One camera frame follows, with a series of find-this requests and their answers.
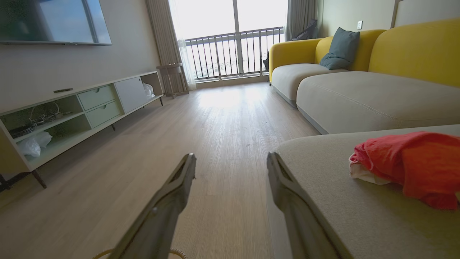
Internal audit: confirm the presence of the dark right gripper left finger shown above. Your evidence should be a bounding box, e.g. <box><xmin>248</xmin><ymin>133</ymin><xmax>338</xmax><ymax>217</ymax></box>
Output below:
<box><xmin>108</xmin><ymin>153</ymin><xmax>197</xmax><ymax>259</ymax></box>

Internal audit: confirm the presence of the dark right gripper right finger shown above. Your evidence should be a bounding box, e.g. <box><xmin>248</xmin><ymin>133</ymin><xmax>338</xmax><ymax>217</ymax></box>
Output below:
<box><xmin>267</xmin><ymin>152</ymin><xmax>342</xmax><ymax>259</ymax></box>

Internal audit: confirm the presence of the red and white garment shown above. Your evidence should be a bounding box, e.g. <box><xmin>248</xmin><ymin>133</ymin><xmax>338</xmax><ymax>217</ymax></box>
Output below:
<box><xmin>349</xmin><ymin>131</ymin><xmax>460</xmax><ymax>211</ymax></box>

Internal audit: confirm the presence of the grey ottoman sofa section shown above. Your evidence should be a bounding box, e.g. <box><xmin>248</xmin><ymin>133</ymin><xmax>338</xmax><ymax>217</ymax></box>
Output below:
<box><xmin>266</xmin><ymin>124</ymin><xmax>460</xmax><ymax>259</ymax></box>

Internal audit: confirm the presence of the yellow and grey sofa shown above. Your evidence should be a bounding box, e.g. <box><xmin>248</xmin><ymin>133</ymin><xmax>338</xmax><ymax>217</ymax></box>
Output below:
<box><xmin>269</xmin><ymin>19</ymin><xmax>460</xmax><ymax>135</ymax></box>

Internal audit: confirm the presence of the pale green wide drawer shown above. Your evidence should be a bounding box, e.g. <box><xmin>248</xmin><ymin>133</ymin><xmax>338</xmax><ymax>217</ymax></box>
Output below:
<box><xmin>86</xmin><ymin>100</ymin><xmax>123</xmax><ymax>128</ymax></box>

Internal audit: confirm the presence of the white tv cabinet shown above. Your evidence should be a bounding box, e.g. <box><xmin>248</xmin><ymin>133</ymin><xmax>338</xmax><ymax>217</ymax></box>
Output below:
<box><xmin>0</xmin><ymin>71</ymin><xmax>165</xmax><ymax>189</ymax></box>

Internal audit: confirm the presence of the white cabinet door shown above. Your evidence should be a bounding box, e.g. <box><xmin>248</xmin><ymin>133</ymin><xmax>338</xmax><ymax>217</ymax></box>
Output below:
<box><xmin>115</xmin><ymin>77</ymin><xmax>148</xmax><ymax>114</ymax></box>

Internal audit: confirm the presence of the pale green small drawer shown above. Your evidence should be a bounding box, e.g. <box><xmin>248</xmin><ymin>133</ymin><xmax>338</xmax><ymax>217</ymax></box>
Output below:
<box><xmin>78</xmin><ymin>85</ymin><xmax>117</xmax><ymax>111</ymax></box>

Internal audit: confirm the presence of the large white plastic bag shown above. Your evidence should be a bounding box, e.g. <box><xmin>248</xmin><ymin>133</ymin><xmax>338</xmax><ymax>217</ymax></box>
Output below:
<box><xmin>17</xmin><ymin>131</ymin><xmax>53</xmax><ymax>158</ymax></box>

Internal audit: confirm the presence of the small beige side table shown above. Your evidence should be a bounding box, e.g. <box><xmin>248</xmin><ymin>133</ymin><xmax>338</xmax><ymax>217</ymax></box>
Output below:
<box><xmin>156</xmin><ymin>63</ymin><xmax>189</xmax><ymax>99</ymax></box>

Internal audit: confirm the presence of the blue grey throw pillow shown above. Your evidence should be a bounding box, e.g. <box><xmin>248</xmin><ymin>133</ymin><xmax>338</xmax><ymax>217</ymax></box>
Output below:
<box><xmin>319</xmin><ymin>27</ymin><xmax>360</xmax><ymax>70</ymax></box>

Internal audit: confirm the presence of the beige window curtain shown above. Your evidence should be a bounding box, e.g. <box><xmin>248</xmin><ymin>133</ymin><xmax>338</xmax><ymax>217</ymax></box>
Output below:
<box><xmin>146</xmin><ymin>0</ymin><xmax>197</xmax><ymax>95</ymax></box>

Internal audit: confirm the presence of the metal balcony railing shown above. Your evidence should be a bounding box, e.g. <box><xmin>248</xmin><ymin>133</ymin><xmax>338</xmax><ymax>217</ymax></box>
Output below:
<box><xmin>184</xmin><ymin>26</ymin><xmax>285</xmax><ymax>80</ymax></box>

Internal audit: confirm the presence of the grey window curtain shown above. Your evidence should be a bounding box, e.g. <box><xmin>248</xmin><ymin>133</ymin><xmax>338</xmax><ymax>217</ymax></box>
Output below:
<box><xmin>286</xmin><ymin>0</ymin><xmax>319</xmax><ymax>41</ymax></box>

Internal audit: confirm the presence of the glass balcony door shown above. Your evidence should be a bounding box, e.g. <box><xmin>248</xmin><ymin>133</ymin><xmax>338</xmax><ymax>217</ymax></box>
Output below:
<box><xmin>169</xmin><ymin>0</ymin><xmax>289</xmax><ymax>82</ymax></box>

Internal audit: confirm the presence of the wall mounted flat television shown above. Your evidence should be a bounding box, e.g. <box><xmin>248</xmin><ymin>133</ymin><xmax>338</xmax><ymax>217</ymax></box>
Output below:
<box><xmin>0</xmin><ymin>0</ymin><xmax>112</xmax><ymax>46</ymax></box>

